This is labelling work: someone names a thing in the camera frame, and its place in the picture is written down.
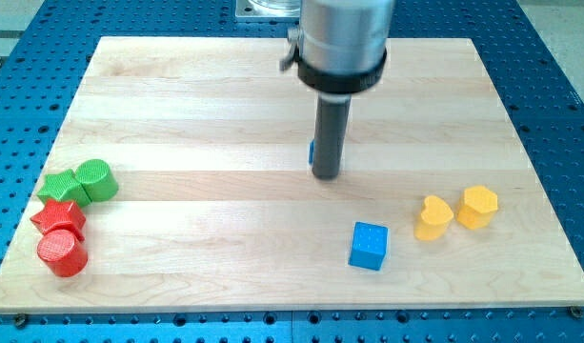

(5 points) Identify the yellow heart block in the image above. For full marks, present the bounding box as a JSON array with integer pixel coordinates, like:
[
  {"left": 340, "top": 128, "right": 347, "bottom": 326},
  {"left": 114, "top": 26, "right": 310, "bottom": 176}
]
[{"left": 413, "top": 195, "right": 454, "bottom": 241}]

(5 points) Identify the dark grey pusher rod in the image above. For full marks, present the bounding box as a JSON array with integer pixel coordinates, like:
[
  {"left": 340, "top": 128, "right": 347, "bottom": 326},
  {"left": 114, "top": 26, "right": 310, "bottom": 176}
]
[{"left": 312, "top": 92, "right": 352, "bottom": 180}]

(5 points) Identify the light wooden board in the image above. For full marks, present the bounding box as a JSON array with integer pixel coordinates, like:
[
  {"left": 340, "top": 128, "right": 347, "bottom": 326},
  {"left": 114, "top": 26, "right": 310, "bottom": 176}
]
[{"left": 0, "top": 37, "right": 584, "bottom": 314}]

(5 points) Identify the red cylinder block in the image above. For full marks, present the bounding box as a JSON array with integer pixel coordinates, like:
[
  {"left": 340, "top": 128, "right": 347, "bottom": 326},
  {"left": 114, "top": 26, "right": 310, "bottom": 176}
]
[{"left": 36, "top": 230, "right": 88, "bottom": 277}]

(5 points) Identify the green cylinder block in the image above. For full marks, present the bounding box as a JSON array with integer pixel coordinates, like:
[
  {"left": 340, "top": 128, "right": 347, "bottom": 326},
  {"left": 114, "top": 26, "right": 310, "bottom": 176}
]
[{"left": 75, "top": 159, "right": 119, "bottom": 202}]

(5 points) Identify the green star block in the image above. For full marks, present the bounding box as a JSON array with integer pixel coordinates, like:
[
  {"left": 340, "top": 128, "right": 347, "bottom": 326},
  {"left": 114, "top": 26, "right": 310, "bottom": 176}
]
[{"left": 36, "top": 170, "right": 91, "bottom": 208}]

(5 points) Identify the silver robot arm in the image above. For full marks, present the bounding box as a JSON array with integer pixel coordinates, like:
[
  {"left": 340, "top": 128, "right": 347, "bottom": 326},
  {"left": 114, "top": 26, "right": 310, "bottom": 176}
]
[{"left": 279, "top": 0, "right": 394, "bottom": 94}]

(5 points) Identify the blue triangle block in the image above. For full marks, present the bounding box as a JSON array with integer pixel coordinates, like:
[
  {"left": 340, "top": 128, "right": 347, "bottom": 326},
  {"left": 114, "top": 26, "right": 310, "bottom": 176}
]
[{"left": 308, "top": 140, "right": 314, "bottom": 166}]

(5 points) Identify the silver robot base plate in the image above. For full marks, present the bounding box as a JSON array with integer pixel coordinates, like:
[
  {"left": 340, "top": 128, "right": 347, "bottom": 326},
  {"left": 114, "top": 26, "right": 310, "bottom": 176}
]
[{"left": 234, "top": 0, "right": 301, "bottom": 22}]

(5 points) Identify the red star block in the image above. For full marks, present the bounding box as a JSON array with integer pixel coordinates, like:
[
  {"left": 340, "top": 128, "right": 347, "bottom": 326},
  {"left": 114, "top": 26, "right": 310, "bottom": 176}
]
[{"left": 30, "top": 199, "right": 86, "bottom": 242}]

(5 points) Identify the yellow hexagon block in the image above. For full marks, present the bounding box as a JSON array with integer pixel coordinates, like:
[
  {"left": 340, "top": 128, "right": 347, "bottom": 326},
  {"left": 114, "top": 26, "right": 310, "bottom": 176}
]
[{"left": 456, "top": 185, "right": 498, "bottom": 230}]

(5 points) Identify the blue cube block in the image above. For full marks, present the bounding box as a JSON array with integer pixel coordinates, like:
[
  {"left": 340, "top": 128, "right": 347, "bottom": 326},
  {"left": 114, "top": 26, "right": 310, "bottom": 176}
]
[{"left": 348, "top": 222, "right": 389, "bottom": 271}]

